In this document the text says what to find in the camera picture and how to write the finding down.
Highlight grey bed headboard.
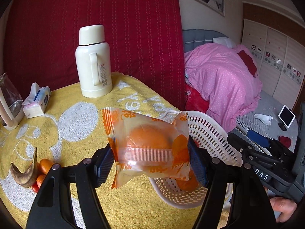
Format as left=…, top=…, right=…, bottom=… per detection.
left=182, top=29, right=227, bottom=53

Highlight overripe brown banana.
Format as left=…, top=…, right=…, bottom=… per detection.
left=10, top=147, right=38, bottom=188

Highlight white pillow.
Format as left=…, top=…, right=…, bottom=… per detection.
left=213, top=37, right=237, bottom=48

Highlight red cloth on duvet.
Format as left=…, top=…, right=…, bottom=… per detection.
left=238, top=50, right=257, bottom=78

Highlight cream wardrobe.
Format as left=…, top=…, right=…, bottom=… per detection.
left=241, top=3, right=304, bottom=110

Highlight pink polka-dot duvet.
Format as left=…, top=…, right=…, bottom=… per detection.
left=184, top=43, right=263, bottom=132

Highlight red fabric headboard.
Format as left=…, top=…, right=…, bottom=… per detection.
left=1, top=0, right=185, bottom=109

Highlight white tissue pack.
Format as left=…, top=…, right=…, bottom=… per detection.
left=22, top=83, right=51, bottom=118

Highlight white sock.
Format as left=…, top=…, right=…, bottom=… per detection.
left=253, top=113, right=273, bottom=126

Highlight glass electric kettle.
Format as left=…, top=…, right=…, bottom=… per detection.
left=1, top=73, right=24, bottom=131

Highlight orange mandarin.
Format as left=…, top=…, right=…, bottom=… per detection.
left=176, top=170, right=199, bottom=192
left=38, top=159, right=54, bottom=175

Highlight cream thermos flask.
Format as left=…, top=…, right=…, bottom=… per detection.
left=75, top=24, right=113, bottom=98

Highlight white tablet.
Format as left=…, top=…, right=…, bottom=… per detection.
left=278, top=105, right=296, bottom=128

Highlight white plastic basket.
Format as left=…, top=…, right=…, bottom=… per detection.
left=148, top=110, right=244, bottom=210

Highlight orange plastic snack bag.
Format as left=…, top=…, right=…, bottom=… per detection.
left=101, top=107, right=190, bottom=188

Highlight person's right hand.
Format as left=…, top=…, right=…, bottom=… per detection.
left=269, top=196, right=297, bottom=223

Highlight red tomato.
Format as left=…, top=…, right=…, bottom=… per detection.
left=31, top=182, right=39, bottom=193

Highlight yellow and white towel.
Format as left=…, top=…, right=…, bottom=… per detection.
left=1, top=73, right=199, bottom=228

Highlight orange mandarin behind banana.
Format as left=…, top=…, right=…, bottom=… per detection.
left=38, top=159, right=54, bottom=175

